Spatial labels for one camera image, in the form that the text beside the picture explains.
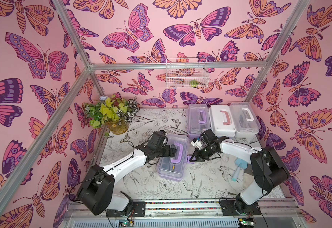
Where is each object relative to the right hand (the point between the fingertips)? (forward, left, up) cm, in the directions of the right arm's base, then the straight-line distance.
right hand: (191, 159), depth 86 cm
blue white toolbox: (+25, -22, +6) cm, 34 cm away
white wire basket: (+49, +2, +29) cm, 57 cm away
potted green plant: (+21, +48, +17) cm, 55 cm away
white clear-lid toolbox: (+26, -39, +4) cm, 47 cm away
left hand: (+4, +12, +4) cm, 13 cm away
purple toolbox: (-7, +10, +3) cm, 13 cm away
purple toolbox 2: (+28, -7, +4) cm, 29 cm away
